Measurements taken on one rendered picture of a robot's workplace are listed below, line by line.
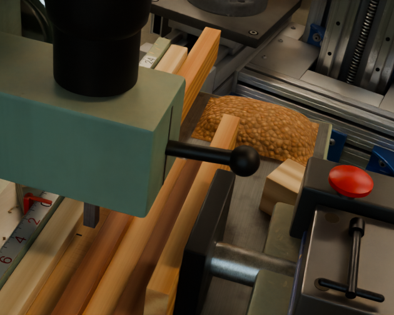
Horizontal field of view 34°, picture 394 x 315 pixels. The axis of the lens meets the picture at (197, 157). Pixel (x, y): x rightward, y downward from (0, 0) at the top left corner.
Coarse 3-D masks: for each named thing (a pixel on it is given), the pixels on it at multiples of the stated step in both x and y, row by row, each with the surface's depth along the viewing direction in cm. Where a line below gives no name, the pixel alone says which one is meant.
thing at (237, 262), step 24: (216, 192) 44; (216, 216) 42; (192, 240) 40; (216, 240) 44; (192, 264) 40; (216, 264) 44; (240, 264) 44; (264, 264) 44; (288, 264) 44; (192, 288) 41; (192, 312) 42
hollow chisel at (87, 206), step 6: (84, 204) 45; (90, 204) 45; (84, 210) 45; (90, 210) 45; (96, 210) 45; (84, 216) 46; (90, 216) 45; (96, 216) 46; (84, 222) 46; (90, 222) 46; (96, 222) 46
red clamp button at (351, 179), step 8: (336, 168) 43; (344, 168) 43; (352, 168) 43; (328, 176) 43; (336, 176) 42; (344, 176) 42; (352, 176) 42; (360, 176) 42; (368, 176) 43; (336, 184) 42; (344, 184) 42; (352, 184) 42; (360, 184) 42; (368, 184) 42; (344, 192) 42; (352, 192) 41; (360, 192) 42; (368, 192) 42
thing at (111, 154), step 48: (0, 48) 41; (48, 48) 42; (0, 96) 37; (48, 96) 37; (144, 96) 39; (0, 144) 40; (48, 144) 38; (96, 144) 37; (144, 144) 37; (96, 192) 40; (144, 192) 39
